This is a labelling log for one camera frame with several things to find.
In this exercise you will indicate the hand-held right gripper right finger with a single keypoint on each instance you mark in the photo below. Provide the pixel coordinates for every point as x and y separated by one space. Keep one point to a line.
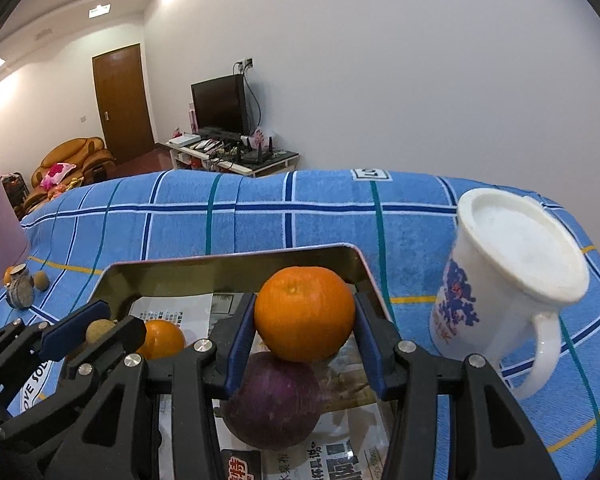
367 345

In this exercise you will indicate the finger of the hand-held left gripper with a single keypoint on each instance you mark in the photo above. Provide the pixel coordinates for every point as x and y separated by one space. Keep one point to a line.
75 327
122 335

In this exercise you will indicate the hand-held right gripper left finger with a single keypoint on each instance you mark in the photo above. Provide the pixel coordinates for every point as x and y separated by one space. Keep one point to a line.
237 345

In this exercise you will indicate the brown longan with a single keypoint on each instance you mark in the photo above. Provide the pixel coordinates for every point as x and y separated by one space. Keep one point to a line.
99 331
40 280

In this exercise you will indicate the orange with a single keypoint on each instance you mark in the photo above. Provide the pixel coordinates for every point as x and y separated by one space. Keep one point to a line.
165 340
305 310
8 275

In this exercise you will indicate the small round jar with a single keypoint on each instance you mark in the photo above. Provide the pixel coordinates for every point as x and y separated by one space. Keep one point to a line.
20 292

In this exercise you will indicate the purple onion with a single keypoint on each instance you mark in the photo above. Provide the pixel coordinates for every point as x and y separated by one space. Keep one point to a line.
275 405

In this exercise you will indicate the pink metal tin box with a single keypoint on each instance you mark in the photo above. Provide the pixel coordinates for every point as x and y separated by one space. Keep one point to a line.
180 270

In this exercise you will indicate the newspaper sheet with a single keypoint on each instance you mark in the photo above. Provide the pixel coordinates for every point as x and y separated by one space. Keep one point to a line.
340 440

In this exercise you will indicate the white floral mug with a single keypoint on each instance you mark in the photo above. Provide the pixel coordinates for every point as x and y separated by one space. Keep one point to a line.
480 330

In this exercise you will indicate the blue plaid blanket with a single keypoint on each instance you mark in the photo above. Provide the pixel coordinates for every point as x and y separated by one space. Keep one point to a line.
280 220

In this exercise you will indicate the pink cushion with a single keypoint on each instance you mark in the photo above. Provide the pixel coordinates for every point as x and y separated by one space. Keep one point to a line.
57 173

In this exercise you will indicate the orange leather sofa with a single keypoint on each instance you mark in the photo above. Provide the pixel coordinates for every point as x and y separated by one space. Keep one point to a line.
87 152

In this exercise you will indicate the white television stand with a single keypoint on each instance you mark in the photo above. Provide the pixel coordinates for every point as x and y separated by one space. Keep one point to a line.
230 162

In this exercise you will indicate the black router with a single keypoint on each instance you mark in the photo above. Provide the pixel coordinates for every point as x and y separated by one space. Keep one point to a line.
260 154

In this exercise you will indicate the flat white box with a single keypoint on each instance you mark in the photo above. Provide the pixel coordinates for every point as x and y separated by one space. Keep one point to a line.
185 139

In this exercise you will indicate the pink floral decoration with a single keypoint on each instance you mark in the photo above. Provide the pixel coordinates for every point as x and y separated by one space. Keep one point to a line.
258 138

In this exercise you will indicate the brown wooden door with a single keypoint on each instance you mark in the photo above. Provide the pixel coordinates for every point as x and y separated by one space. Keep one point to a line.
122 100

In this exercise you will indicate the black television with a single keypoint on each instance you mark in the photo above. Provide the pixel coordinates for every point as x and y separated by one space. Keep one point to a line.
219 105

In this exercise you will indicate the ceiling vent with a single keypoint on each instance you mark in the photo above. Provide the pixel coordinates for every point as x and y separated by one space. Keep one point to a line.
44 35

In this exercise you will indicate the wall socket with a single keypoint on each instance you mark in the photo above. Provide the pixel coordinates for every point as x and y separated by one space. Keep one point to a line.
245 64

